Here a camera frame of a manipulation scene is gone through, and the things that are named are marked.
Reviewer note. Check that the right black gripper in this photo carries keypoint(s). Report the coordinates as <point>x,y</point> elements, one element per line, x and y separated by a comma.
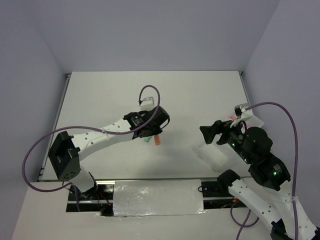
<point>208,131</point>

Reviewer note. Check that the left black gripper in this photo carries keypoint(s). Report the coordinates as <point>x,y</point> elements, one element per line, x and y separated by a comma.
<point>156,130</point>

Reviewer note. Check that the orange highlighter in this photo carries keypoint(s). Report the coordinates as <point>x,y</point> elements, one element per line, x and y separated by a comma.
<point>157,140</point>

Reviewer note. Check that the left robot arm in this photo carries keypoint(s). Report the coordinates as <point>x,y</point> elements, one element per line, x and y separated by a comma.
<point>67,150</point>

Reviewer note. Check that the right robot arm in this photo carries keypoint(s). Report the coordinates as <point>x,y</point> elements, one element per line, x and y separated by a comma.
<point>285,217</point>

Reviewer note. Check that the green highlighter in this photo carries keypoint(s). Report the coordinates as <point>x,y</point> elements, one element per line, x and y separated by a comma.
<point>147,139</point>

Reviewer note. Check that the clear plastic organizer tray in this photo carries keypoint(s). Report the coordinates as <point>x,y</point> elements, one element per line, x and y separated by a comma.
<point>218,157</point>

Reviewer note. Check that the silver foil tape sheet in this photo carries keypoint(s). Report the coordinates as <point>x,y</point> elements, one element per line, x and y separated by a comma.
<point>157,198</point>

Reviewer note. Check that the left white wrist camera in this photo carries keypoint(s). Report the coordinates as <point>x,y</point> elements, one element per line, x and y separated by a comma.
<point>147,104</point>

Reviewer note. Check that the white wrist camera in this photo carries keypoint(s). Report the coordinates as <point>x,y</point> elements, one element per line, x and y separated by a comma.
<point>147,104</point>
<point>242,113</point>

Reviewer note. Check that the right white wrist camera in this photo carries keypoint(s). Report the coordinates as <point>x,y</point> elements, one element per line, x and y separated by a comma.
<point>242,113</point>

